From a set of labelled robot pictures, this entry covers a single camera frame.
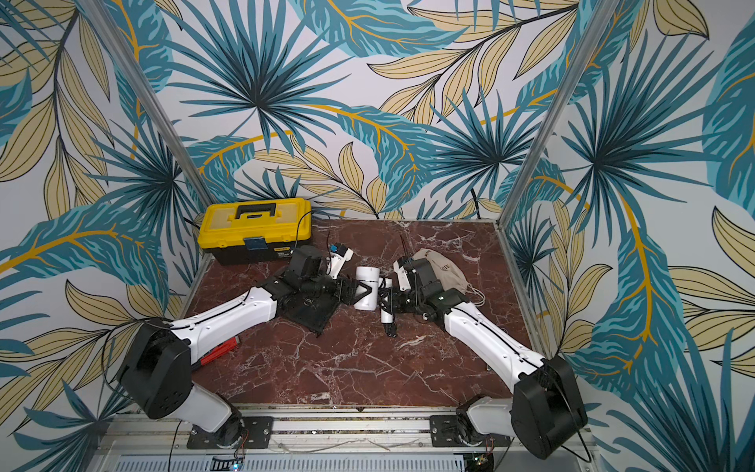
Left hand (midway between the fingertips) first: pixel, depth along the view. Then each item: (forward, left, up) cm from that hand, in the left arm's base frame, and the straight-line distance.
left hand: (360, 289), depth 81 cm
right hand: (-1, -7, -3) cm, 8 cm away
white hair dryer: (-2, -4, +1) cm, 5 cm away
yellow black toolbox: (+21, +40, -1) cm, 45 cm away
